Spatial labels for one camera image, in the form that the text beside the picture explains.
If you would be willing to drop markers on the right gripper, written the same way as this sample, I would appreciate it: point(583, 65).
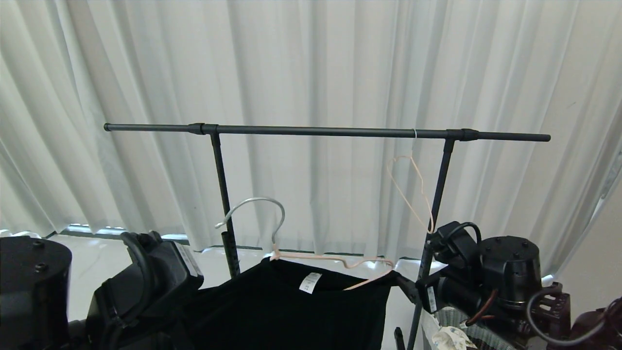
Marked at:
point(457, 296)

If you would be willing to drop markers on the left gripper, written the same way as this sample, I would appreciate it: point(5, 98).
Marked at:
point(170, 272)

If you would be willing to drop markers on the black garment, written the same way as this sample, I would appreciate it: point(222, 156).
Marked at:
point(291, 316)

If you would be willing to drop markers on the pink clothes hanger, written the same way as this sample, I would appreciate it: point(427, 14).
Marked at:
point(422, 194)
point(311, 255)

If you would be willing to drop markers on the white laundry basket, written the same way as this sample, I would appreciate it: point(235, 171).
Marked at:
point(491, 340)

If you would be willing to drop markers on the black clothes rack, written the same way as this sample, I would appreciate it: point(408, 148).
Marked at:
point(316, 131)

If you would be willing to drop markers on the window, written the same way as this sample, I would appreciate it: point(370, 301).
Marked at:
point(170, 238)

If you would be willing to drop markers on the cream printed garment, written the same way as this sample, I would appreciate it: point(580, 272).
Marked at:
point(449, 338)

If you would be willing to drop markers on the white curtain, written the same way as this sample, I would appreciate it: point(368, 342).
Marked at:
point(316, 63)

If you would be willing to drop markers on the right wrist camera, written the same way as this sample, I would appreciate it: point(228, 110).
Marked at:
point(449, 243)

